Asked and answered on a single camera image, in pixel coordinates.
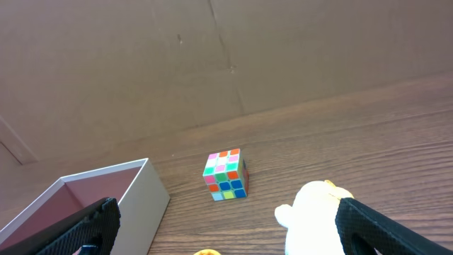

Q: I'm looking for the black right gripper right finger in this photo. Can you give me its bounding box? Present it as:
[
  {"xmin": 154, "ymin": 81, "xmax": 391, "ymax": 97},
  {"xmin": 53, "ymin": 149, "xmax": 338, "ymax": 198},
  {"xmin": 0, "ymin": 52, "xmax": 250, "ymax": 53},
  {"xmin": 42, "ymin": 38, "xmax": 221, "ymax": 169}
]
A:
[{"xmin": 335, "ymin": 198, "xmax": 452, "ymax": 255}]

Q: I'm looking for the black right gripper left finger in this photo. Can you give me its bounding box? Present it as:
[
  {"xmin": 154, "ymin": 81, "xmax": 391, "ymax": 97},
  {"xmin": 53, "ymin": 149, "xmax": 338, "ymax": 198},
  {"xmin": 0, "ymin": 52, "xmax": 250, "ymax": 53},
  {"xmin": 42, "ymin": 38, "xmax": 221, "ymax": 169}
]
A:
[{"xmin": 1, "ymin": 198, "xmax": 121, "ymax": 255}]

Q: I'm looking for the white duck plush toy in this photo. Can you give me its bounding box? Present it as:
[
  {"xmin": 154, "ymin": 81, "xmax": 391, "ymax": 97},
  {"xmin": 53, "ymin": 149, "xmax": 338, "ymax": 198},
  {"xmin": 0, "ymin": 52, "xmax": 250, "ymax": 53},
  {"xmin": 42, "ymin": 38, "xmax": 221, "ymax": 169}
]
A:
[{"xmin": 275, "ymin": 180, "xmax": 353, "ymax": 255}]

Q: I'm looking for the multicolour puzzle cube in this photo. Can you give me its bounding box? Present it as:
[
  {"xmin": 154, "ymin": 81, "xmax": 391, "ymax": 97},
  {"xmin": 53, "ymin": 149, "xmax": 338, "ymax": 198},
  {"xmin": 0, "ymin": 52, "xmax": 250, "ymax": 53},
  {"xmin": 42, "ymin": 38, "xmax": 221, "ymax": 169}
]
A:
[{"xmin": 202, "ymin": 148, "xmax": 249, "ymax": 201}]

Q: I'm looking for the white cardboard box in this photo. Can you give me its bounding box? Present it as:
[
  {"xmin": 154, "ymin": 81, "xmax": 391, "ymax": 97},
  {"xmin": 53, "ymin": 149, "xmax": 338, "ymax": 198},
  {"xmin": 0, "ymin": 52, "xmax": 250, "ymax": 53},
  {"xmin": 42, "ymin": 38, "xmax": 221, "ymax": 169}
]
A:
[{"xmin": 1, "ymin": 159, "xmax": 170, "ymax": 255}]

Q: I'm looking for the gold wheel disc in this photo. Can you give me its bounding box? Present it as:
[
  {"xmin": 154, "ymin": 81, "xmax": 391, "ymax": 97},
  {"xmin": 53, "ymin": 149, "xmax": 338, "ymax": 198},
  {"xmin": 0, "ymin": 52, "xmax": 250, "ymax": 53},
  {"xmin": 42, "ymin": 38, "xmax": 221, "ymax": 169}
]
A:
[{"xmin": 193, "ymin": 249, "xmax": 221, "ymax": 255}]

